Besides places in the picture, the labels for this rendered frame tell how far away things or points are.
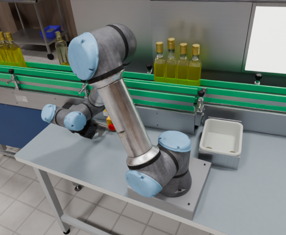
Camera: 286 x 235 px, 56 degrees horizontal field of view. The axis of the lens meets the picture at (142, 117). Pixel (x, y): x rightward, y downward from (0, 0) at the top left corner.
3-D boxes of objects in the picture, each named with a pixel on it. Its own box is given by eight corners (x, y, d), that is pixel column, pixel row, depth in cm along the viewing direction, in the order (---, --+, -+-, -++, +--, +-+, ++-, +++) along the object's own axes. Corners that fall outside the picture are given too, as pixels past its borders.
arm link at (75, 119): (90, 105, 107) (74, 101, 114) (68, 118, 100) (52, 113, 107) (96, 121, 111) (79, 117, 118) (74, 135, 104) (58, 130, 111)
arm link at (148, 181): (184, 176, 92) (118, 18, 77) (158, 206, 82) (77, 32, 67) (158, 173, 100) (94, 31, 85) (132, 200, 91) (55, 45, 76)
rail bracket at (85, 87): (92, 99, 147) (87, 77, 139) (86, 106, 141) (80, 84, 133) (85, 98, 148) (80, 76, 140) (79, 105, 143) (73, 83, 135)
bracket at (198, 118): (205, 115, 139) (205, 103, 135) (201, 126, 132) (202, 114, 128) (197, 114, 140) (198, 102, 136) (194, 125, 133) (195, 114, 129)
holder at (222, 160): (240, 130, 137) (242, 118, 133) (237, 170, 117) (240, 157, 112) (206, 125, 142) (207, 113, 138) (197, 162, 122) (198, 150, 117)
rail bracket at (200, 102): (205, 101, 136) (208, 79, 128) (200, 121, 124) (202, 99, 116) (200, 100, 137) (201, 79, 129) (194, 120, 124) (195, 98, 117)
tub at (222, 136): (240, 136, 133) (243, 122, 128) (238, 169, 117) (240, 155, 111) (204, 130, 138) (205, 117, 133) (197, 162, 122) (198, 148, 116)
